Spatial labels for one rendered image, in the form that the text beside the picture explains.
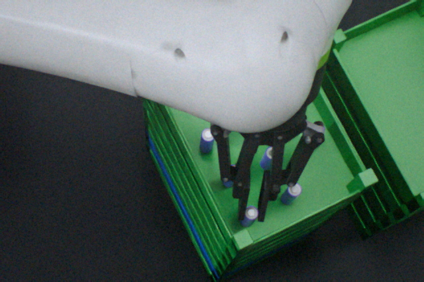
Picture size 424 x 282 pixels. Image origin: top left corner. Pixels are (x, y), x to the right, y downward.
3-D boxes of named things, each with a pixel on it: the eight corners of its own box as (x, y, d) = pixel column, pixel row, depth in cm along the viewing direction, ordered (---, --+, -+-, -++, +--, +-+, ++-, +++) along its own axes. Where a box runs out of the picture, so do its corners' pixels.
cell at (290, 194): (278, 195, 111) (285, 185, 105) (290, 189, 111) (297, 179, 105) (284, 207, 111) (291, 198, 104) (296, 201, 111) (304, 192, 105)
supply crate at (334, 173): (138, 65, 115) (136, 44, 107) (265, 8, 118) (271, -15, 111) (234, 257, 109) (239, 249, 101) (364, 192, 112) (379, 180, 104)
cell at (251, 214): (237, 217, 110) (242, 209, 104) (249, 211, 110) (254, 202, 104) (243, 230, 110) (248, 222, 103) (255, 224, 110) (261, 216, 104)
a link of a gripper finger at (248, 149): (265, 134, 90) (253, 132, 90) (243, 192, 98) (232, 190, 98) (265, 106, 92) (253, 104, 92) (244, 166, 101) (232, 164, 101)
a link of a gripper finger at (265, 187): (264, 169, 100) (270, 170, 100) (258, 202, 106) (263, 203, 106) (264, 189, 98) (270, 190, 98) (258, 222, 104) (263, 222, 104)
